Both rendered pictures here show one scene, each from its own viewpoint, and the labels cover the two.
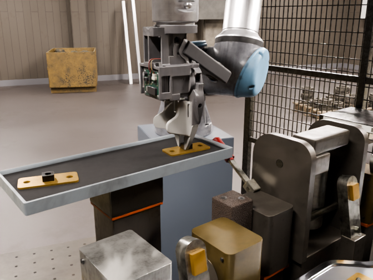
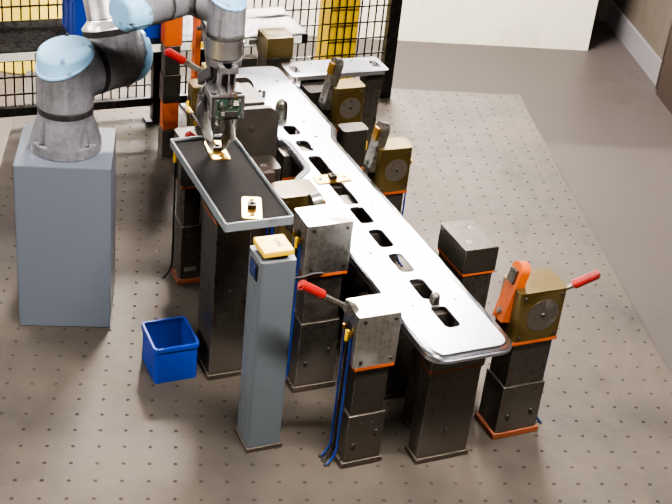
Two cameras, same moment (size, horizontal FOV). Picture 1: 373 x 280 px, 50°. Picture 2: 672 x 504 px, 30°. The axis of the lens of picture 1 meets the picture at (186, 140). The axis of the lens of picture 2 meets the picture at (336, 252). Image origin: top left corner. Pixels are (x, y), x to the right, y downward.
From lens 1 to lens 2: 2.41 m
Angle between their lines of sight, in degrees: 71
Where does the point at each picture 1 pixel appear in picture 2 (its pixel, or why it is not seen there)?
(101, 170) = (241, 188)
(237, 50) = (134, 40)
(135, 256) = (327, 211)
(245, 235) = (300, 183)
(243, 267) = not seen: hidden behind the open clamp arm
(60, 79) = not seen: outside the picture
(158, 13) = (233, 55)
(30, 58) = not seen: outside the picture
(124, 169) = (245, 180)
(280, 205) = (267, 159)
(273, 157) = (244, 127)
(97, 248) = (312, 221)
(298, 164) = (267, 124)
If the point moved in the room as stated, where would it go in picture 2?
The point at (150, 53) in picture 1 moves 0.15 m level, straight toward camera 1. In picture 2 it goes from (228, 86) to (303, 98)
